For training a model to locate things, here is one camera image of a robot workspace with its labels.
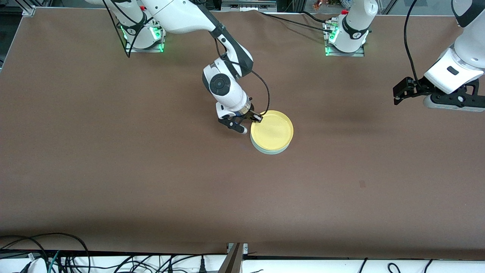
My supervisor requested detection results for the white cable shelf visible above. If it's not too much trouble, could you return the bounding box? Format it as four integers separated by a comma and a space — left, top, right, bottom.
0, 254, 485, 273

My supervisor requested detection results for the black cable on table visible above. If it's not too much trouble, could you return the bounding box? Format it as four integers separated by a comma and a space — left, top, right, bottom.
260, 11, 335, 33

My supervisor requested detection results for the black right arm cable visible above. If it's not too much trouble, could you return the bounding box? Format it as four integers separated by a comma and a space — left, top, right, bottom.
214, 38, 271, 115

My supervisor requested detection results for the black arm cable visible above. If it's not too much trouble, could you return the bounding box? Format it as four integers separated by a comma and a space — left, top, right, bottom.
214, 38, 271, 115
404, 0, 422, 86

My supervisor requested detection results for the green cable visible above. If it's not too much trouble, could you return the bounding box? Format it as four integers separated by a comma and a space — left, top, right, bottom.
47, 250, 61, 273

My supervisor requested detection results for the brown table cover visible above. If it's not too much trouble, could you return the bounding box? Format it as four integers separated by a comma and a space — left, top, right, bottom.
0, 7, 485, 260

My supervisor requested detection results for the orange background object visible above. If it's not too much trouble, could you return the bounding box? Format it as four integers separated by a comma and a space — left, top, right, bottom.
313, 0, 341, 10

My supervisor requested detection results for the pale green plate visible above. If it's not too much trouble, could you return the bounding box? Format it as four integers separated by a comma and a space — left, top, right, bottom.
250, 131, 293, 155

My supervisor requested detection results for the aluminium frame post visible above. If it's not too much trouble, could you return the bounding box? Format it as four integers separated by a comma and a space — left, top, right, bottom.
15, 0, 37, 17

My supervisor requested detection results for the yellow plate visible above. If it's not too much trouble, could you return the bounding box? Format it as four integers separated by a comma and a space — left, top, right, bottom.
250, 110, 294, 151

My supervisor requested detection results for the aluminium profile beam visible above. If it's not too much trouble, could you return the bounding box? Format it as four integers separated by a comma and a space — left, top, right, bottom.
218, 243, 249, 273

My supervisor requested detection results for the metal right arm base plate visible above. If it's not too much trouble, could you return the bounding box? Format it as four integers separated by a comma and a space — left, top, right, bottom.
124, 16, 167, 53

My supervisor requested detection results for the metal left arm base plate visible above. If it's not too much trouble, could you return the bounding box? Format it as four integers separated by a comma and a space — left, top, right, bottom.
324, 20, 365, 57

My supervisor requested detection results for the long black looped cable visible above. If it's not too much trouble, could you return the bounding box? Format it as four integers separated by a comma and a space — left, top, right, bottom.
0, 232, 91, 273

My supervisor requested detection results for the metal rail with sockets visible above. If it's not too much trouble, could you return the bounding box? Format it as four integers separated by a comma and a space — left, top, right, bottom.
221, 0, 277, 12

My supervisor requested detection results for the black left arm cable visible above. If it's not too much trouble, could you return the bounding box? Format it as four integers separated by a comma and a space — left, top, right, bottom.
404, 0, 422, 86

